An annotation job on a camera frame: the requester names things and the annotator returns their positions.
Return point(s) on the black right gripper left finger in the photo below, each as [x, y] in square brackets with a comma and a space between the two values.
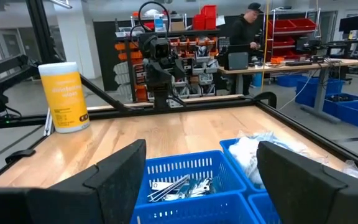
[104, 193]

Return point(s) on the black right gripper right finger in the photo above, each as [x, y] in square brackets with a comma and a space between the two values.
[306, 193]

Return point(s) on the white toiletry packet clear wrap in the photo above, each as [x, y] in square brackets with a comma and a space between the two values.
[351, 169]
[269, 137]
[247, 152]

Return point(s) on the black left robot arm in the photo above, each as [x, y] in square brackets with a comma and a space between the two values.
[160, 96]

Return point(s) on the parts rack with orange bins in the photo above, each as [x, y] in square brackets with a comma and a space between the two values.
[197, 62]

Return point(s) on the blue plastic mesh basket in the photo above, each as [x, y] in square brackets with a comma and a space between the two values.
[197, 211]
[179, 165]
[224, 143]
[263, 208]

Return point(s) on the brown cardboard box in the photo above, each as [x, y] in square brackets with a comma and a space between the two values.
[177, 26]

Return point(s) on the white bottle blue label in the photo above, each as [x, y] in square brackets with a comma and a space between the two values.
[158, 23]

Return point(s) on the red plastic box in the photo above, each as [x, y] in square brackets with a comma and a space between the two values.
[211, 23]
[209, 11]
[198, 22]

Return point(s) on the grey monitor back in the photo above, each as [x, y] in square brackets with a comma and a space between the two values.
[236, 59]

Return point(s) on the white building column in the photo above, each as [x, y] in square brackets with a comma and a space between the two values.
[79, 43]

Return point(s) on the white metal bar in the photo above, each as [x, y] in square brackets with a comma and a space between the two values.
[48, 121]

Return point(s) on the black table edge clamp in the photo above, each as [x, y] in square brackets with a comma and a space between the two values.
[20, 154]

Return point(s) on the person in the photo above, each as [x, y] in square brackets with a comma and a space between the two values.
[244, 31]

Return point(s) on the blue bucket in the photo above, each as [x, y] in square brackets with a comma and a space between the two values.
[257, 80]

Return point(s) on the yellow disinfecting wipes canister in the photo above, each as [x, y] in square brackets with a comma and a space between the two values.
[64, 96]

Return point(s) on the wooden workbench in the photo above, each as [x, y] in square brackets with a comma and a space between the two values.
[291, 66]

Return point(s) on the black keyboard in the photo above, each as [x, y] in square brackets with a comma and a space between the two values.
[298, 63]

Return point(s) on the metal shelf with red bins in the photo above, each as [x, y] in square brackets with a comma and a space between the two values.
[291, 25]

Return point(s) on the black desk monitor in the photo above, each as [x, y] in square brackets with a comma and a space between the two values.
[350, 24]

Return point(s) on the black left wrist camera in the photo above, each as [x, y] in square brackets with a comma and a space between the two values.
[159, 49]

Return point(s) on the black aluminium table frame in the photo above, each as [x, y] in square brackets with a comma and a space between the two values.
[197, 106]

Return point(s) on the black curved corner bracket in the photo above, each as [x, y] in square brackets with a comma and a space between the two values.
[264, 96]

